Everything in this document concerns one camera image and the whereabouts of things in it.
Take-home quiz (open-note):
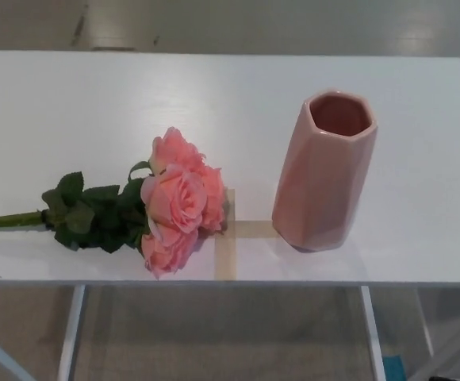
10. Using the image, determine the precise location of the pink artificial rose bouquet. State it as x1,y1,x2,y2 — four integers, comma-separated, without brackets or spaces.
0,125,228,281

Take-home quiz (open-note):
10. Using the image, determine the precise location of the pink faceted ceramic vase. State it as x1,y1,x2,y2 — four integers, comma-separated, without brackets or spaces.
271,90,379,252

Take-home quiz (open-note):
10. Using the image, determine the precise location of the short beige tape strip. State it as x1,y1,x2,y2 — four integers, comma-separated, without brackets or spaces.
225,219,282,239

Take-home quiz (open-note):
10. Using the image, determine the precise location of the long beige tape strip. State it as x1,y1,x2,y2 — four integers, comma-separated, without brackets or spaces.
213,188,237,281

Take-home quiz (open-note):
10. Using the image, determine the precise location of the white table leg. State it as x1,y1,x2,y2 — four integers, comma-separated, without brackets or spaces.
359,286,388,381
57,283,90,381
414,287,435,358

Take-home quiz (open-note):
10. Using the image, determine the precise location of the white rear table leg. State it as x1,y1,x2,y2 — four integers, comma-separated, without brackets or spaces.
414,287,435,358

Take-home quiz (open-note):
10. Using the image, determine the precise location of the teal floor object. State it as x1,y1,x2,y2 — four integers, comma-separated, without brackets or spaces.
382,354,404,381

